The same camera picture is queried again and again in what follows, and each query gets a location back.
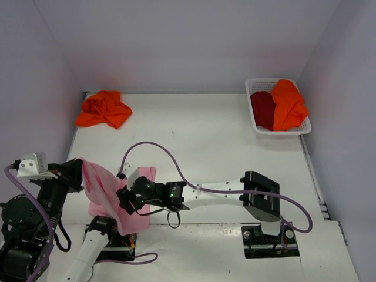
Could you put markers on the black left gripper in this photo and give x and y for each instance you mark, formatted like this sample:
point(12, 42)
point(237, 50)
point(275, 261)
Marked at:
point(71, 169)

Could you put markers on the orange t shirt in basket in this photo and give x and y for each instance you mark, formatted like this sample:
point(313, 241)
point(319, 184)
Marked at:
point(290, 108)

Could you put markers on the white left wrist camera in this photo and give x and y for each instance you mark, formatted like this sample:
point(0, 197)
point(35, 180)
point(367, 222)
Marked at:
point(33, 166)

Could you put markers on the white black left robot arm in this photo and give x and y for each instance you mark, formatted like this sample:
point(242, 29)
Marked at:
point(30, 219)

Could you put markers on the white plastic basket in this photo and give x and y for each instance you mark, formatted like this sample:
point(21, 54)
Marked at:
point(266, 84)

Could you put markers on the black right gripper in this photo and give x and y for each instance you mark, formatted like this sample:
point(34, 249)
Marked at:
point(124, 200)

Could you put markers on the pink t shirt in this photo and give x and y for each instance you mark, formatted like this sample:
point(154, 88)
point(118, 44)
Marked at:
point(100, 187)

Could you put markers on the orange t shirt on table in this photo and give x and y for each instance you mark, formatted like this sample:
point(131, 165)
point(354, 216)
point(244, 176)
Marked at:
point(104, 107)

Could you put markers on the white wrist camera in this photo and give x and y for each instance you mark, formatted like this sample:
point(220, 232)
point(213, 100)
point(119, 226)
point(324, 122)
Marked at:
point(33, 166)
point(129, 173)

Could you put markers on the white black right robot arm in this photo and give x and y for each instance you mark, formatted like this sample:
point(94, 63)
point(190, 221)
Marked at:
point(254, 192)

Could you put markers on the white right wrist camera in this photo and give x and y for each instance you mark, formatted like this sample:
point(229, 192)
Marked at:
point(129, 173)

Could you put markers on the dark red t shirt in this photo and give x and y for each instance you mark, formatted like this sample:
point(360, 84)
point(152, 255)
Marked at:
point(263, 109)

